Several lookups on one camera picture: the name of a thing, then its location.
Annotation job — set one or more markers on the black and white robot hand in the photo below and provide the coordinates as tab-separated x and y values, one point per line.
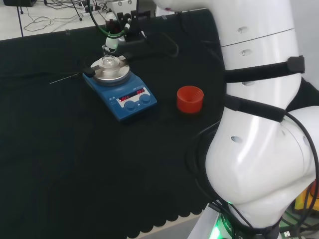
133	25

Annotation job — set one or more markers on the clear round-bottom glass flask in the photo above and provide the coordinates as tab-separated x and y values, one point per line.
109	62

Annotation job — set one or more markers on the blue heater with steel plate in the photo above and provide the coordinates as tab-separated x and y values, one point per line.
124	99

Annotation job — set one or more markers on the thin metal probe, black clamp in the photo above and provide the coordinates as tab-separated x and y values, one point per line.
88	72

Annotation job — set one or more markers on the black tripod pole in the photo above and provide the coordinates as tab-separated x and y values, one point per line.
20	20

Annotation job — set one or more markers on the black bench cloth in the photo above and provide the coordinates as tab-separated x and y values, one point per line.
74	161

